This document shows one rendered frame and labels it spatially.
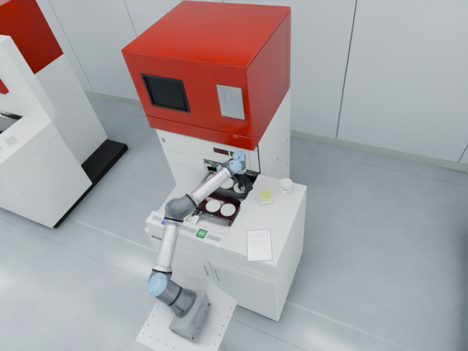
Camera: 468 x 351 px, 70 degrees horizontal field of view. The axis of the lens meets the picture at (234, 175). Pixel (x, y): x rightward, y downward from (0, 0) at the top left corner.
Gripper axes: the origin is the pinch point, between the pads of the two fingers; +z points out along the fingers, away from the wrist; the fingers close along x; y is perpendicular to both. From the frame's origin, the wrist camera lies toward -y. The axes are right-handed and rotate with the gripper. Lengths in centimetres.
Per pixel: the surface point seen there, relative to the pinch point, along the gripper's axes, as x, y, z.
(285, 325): 9, -63, 92
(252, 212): 5.6, -20.4, -4.9
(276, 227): -0.9, -38.1, -4.8
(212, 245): 38.1, -28.0, -3.9
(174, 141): 26, 59, -17
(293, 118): -120, 113, 65
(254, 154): -13.6, 7.4, -22.5
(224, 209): 18.6, -4.6, 1.6
